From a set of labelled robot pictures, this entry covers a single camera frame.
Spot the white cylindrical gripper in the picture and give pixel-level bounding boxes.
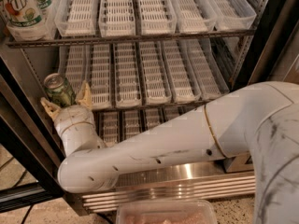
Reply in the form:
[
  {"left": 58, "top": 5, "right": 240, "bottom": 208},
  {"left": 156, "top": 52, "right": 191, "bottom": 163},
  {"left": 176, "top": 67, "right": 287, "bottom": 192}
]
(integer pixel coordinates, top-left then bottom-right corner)
[{"left": 40, "top": 80, "right": 107, "bottom": 156}]

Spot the green soda can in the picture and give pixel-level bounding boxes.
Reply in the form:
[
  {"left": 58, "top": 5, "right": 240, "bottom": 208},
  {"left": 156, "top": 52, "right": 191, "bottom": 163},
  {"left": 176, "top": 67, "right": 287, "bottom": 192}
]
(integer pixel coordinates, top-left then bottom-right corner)
[{"left": 44, "top": 73, "right": 75, "bottom": 107}]

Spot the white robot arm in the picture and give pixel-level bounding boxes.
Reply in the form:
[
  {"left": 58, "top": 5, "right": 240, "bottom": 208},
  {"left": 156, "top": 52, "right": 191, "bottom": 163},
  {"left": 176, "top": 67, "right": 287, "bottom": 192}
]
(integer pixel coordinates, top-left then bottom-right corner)
[{"left": 40, "top": 81, "right": 299, "bottom": 224}]

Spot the shelf tray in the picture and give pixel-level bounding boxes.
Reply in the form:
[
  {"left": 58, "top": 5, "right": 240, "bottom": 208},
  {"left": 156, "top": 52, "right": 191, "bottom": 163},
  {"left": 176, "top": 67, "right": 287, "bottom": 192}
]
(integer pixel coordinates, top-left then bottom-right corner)
[
  {"left": 207, "top": 0, "right": 256, "bottom": 31},
  {"left": 171, "top": 0, "right": 217, "bottom": 34},
  {"left": 54, "top": 0, "right": 99, "bottom": 37},
  {"left": 99, "top": 112, "right": 120, "bottom": 147},
  {"left": 161, "top": 40, "right": 201, "bottom": 103},
  {"left": 144, "top": 108, "right": 163, "bottom": 130},
  {"left": 98, "top": 0, "right": 135, "bottom": 37},
  {"left": 137, "top": 0, "right": 177, "bottom": 35},
  {"left": 184, "top": 38, "right": 229, "bottom": 100},
  {"left": 6, "top": 0, "right": 68, "bottom": 41},
  {"left": 138, "top": 41, "right": 172, "bottom": 105},
  {"left": 122, "top": 110, "right": 142, "bottom": 140},
  {"left": 164, "top": 106, "right": 184, "bottom": 121},
  {"left": 113, "top": 43, "right": 142, "bottom": 108},
  {"left": 58, "top": 46, "right": 86, "bottom": 93},
  {"left": 86, "top": 44, "right": 112, "bottom": 110}
]

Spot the middle shelf tray leftmost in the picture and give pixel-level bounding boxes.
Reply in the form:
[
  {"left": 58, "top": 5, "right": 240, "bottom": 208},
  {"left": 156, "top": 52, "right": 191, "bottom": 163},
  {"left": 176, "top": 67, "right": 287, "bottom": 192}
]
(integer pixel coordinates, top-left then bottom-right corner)
[{"left": 58, "top": 46, "right": 86, "bottom": 93}]

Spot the open black fridge door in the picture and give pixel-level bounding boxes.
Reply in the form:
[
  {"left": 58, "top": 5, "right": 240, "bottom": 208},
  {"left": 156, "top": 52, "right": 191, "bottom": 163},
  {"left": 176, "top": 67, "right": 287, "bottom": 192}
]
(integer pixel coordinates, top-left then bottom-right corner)
[{"left": 0, "top": 63, "right": 64, "bottom": 213}]

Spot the top shelf tray leftmost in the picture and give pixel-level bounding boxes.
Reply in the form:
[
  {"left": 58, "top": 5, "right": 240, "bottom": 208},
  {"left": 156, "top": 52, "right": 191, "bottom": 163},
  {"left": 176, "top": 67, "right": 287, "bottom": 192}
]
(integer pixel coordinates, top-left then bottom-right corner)
[{"left": 6, "top": 0, "right": 68, "bottom": 41}]

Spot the stainless steel fridge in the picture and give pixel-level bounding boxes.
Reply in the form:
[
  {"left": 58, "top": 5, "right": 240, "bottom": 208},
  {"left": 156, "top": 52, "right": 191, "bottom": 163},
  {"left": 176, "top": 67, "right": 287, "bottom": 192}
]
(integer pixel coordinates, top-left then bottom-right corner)
[{"left": 0, "top": 0, "right": 298, "bottom": 216}]

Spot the front 7up bottle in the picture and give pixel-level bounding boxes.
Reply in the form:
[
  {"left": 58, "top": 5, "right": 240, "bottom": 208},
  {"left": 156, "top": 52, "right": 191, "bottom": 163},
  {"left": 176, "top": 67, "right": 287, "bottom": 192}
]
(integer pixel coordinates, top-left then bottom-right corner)
[{"left": 1, "top": 0, "right": 45, "bottom": 41}]

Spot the black cable on floor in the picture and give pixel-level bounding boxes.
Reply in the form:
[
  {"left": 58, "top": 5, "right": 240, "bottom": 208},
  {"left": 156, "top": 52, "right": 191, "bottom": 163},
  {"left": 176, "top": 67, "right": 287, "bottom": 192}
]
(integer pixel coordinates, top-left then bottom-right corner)
[{"left": 20, "top": 204, "right": 36, "bottom": 224}]

